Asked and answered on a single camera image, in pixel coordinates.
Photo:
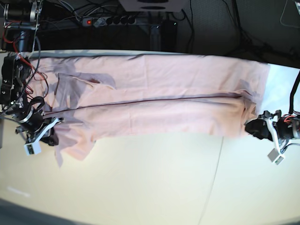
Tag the metal table leg column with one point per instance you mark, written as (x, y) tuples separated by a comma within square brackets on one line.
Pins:
[(155, 38)]

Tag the black power adapter box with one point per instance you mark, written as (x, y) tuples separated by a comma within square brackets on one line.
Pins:
[(168, 34)]

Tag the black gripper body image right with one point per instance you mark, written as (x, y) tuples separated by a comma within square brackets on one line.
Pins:
[(288, 128)]

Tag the pink T-shirt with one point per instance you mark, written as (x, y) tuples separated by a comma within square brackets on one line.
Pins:
[(111, 96)]

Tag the black power strip red switch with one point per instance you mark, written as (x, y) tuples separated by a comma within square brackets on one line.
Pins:
[(108, 21)]

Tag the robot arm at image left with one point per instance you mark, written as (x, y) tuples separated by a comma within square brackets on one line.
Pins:
[(21, 22)]

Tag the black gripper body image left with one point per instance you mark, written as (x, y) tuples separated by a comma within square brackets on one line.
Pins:
[(31, 122)]

